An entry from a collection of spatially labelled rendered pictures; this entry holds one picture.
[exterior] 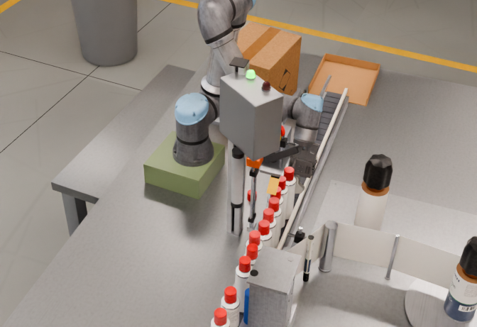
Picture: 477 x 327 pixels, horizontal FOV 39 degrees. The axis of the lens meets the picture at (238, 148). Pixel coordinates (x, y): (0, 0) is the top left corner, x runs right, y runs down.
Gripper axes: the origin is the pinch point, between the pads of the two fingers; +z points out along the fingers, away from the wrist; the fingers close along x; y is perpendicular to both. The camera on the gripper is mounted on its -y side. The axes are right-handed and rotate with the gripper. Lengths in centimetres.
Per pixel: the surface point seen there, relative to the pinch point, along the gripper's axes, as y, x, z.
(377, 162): 27.9, -13.7, -20.6
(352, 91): 6, 79, -33
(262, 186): -12.1, 15.9, 2.9
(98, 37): -176, 188, -26
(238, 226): -12.1, -9.5, 12.0
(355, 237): 26.9, -20.9, 1.9
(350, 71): 2, 93, -41
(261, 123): -3, -46, -29
